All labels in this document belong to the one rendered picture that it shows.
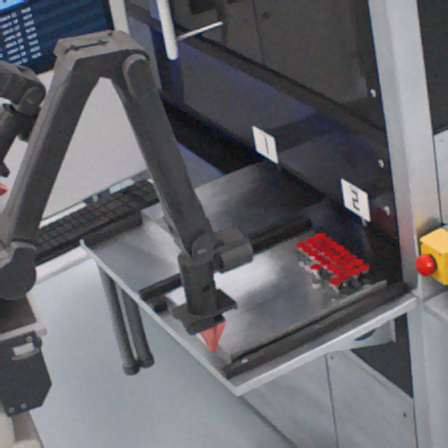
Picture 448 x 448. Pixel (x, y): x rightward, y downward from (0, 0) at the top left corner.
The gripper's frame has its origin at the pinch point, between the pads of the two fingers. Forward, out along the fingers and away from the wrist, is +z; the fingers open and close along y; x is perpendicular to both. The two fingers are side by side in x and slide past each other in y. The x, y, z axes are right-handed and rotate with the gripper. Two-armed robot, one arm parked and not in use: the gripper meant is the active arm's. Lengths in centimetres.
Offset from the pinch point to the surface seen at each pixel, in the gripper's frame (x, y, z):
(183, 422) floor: 93, 24, 90
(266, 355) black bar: -7.9, 6.7, 0.7
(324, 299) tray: 1.5, 25.0, 1.7
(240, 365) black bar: -7.9, 1.4, 0.3
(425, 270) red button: -19.2, 34.9, -10.0
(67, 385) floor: 133, 4, 90
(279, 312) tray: 3.9, 16.3, 1.8
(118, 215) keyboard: 72, 13, 7
